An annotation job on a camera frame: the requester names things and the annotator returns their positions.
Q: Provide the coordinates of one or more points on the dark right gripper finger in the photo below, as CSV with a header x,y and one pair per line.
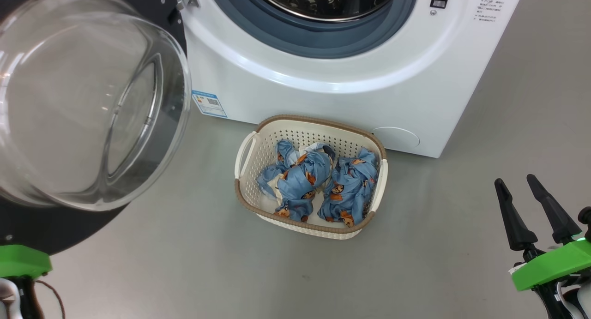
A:
x,y
556,217
516,222

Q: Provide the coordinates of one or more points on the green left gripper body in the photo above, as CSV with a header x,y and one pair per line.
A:
x,y
23,261

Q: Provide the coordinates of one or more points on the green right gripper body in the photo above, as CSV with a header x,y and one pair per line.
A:
x,y
554,266

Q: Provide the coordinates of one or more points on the black round glass washer door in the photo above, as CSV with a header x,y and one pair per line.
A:
x,y
69,102

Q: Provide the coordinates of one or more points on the blue bear-print garment with cream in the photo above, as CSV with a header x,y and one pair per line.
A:
x,y
298,185

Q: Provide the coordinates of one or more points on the white front-load washing machine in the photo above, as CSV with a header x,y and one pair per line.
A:
x,y
323,106

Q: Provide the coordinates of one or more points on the stainless steel washing machine drum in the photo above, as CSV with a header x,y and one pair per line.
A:
x,y
323,0

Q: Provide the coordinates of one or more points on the round white filter cover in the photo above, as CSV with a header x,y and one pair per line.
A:
x,y
396,138

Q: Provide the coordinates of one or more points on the cream perforated laundry basket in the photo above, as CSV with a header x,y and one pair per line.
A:
x,y
300,134

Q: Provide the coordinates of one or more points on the blue energy label sticker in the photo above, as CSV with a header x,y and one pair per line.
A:
x,y
210,104

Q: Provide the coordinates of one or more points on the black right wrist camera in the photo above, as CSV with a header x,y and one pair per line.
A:
x,y
585,222

